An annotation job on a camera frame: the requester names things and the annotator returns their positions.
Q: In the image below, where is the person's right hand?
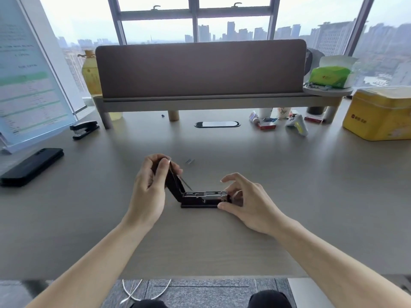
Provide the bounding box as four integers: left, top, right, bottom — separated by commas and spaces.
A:
218, 172, 290, 236

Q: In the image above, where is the round white tray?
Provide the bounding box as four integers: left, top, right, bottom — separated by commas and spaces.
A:
302, 85, 354, 97

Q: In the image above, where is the person's left hand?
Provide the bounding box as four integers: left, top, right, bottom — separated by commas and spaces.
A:
128, 153, 184, 228

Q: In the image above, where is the white handheld controller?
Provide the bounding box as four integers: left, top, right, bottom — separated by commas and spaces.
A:
285, 114, 309, 137

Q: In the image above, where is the grey window frame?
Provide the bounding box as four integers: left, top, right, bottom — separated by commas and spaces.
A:
107, 0, 376, 57

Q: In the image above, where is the closed black stapler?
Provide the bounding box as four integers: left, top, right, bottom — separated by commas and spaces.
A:
70, 121, 100, 140

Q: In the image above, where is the yellow tin box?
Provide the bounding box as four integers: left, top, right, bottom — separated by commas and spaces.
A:
342, 86, 411, 142

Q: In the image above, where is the brown desk divider panel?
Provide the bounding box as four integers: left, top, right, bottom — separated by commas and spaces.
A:
95, 39, 308, 100

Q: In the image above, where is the green tissue packet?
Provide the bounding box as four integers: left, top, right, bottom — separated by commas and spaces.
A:
308, 66, 352, 89

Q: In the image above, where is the person's right knee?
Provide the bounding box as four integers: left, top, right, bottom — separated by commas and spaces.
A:
249, 290, 293, 308

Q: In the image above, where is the dark grey cap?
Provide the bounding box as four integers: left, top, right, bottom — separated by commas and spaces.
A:
305, 48, 325, 84

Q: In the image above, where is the white open carton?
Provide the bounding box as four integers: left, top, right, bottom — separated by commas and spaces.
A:
316, 55, 359, 89

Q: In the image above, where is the person's right forearm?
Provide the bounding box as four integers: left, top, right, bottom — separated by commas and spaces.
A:
267, 217, 411, 308

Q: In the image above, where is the white cable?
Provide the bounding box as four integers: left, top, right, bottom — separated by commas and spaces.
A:
120, 278, 173, 302

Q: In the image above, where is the person's knee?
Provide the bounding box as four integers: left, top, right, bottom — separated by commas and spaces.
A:
249, 290, 293, 308
131, 298, 165, 308

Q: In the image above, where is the black stapler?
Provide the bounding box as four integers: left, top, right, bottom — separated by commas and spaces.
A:
153, 155, 230, 209
70, 121, 100, 140

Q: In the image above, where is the yellow oil bottle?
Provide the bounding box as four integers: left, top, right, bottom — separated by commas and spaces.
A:
78, 50, 123, 121

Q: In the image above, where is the white cabinet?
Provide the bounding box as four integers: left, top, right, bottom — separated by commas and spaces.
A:
287, 278, 336, 308

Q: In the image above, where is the clear acrylic sign holder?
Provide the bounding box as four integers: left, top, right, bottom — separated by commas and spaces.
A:
0, 0, 78, 154

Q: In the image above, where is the person's left forearm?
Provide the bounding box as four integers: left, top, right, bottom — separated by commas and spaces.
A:
25, 216, 155, 308

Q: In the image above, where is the oval cable grommet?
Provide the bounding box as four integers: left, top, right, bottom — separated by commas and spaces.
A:
194, 121, 241, 129

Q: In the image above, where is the wooden desk shelf riser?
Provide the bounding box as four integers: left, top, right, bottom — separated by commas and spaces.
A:
93, 89, 354, 129

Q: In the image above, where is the black phone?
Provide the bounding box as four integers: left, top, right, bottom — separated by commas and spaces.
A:
0, 148, 65, 188

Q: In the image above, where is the person's left knee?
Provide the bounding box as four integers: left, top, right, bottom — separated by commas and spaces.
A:
131, 298, 165, 308

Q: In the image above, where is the metal key chain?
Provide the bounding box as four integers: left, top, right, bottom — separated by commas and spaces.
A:
305, 81, 333, 91

